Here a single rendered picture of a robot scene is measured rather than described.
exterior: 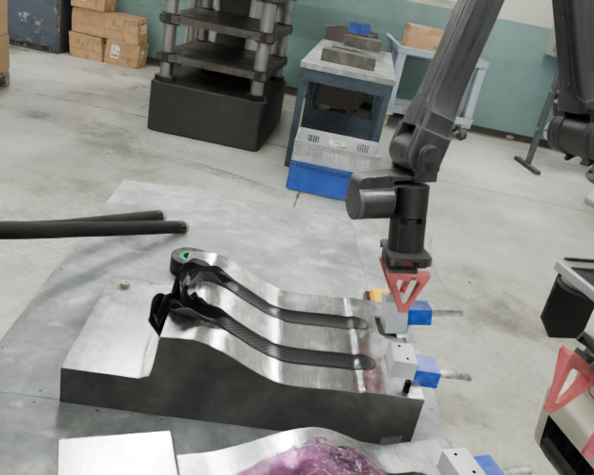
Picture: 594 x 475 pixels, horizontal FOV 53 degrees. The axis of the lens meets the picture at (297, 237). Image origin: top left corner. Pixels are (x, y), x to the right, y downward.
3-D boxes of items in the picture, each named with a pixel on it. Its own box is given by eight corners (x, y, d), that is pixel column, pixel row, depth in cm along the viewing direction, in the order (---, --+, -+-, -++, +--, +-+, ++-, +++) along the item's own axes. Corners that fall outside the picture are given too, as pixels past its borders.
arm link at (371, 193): (443, 145, 87) (414, 136, 94) (371, 146, 83) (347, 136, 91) (433, 224, 91) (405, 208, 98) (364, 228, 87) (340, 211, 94)
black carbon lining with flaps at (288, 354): (363, 327, 102) (376, 278, 98) (375, 387, 88) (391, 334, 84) (158, 296, 99) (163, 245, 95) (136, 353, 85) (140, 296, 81)
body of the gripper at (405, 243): (389, 269, 91) (393, 221, 89) (379, 249, 101) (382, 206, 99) (432, 270, 91) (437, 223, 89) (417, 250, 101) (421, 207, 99)
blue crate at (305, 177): (370, 188, 452) (376, 161, 443) (369, 207, 414) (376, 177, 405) (291, 171, 455) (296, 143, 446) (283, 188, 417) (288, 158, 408)
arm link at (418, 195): (437, 180, 91) (419, 173, 96) (397, 182, 88) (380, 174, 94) (433, 224, 93) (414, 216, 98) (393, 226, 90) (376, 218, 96)
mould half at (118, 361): (383, 345, 111) (401, 282, 105) (408, 448, 87) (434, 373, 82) (109, 304, 107) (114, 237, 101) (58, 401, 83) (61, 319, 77)
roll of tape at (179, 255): (207, 263, 128) (209, 248, 126) (209, 282, 120) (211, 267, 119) (170, 260, 126) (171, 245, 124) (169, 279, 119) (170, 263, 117)
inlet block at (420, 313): (456, 322, 102) (459, 292, 101) (465, 335, 97) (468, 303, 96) (379, 320, 102) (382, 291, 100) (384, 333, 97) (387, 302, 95)
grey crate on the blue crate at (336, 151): (376, 162, 443) (381, 143, 437) (376, 179, 406) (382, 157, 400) (296, 145, 446) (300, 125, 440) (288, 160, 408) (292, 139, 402)
